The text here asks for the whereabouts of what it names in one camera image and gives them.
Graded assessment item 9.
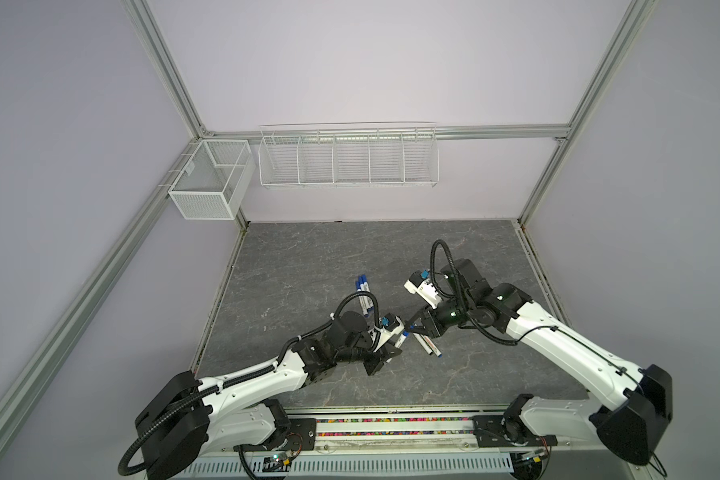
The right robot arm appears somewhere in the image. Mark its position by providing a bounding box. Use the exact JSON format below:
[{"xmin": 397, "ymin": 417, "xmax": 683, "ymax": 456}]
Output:
[{"xmin": 404, "ymin": 259, "xmax": 673, "ymax": 466}]

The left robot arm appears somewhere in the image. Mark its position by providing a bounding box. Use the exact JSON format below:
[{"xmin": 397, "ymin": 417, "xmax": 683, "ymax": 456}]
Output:
[{"xmin": 117, "ymin": 311, "xmax": 403, "ymax": 479}]

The white mesh box basket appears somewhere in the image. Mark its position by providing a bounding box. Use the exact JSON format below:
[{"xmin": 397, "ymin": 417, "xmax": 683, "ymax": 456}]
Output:
[{"xmin": 169, "ymin": 139, "xmax": 256, "ymax": 221}]

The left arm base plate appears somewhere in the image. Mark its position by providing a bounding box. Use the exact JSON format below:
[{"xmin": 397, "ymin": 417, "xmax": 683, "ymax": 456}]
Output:
[{"xmin": 235, "ymin": 418, "xmax": 318, "ymax": 452}]

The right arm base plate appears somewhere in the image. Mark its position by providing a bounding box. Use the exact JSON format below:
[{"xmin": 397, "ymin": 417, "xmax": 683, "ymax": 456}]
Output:
[{"xmin": 472, "ymin": 414, "xmax": 558, "ymax": 448}]

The white wire wall basket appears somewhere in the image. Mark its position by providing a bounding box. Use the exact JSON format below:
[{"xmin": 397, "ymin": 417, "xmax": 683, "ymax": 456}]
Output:
[{"xmin": 259, "ymin": 122, "xmax": 440, "ymax": 188}]

